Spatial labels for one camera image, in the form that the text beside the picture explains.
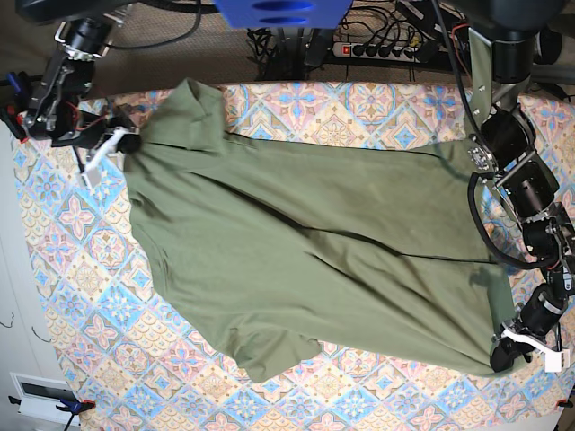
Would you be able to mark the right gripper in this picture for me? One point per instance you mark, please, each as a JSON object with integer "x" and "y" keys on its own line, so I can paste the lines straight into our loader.
{"x": 82, "y": 129}

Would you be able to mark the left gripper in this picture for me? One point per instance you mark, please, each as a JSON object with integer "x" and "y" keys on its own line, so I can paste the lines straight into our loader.
{"x": 539, "y": 316}

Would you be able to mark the olive green t-shirt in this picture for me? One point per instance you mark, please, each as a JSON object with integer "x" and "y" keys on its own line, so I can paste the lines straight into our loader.
{"x": 268, "y": 248}

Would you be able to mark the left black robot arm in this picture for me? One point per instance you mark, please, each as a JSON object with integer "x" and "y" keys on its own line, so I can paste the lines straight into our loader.
{"x": 501, "y": 38}

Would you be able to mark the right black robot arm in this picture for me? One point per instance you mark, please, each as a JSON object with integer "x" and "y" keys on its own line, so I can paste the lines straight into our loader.
{"x": 83, "y": 36}

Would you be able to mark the lower right orange clamp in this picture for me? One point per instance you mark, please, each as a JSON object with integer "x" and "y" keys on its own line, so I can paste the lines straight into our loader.
{"x": 566, "y": 404}

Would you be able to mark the patterned tile tablecloth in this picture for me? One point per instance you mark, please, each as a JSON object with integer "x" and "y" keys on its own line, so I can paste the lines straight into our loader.
{"x": 122, "y": 346}

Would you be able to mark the white power strip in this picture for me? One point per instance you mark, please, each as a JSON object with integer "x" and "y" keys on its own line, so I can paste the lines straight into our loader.
{"x": 374, "y": 51}

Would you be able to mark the lower left table clamp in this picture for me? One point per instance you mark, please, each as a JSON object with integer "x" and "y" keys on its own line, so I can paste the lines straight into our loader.
{"x": 74, "y": 406}

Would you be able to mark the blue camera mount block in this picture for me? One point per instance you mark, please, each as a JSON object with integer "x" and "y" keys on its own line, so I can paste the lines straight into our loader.
{"x": 322, "y": 14}

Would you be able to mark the white wall outlet box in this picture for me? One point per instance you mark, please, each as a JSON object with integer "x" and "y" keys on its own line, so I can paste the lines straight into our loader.
{"x": 39, "y": 398}

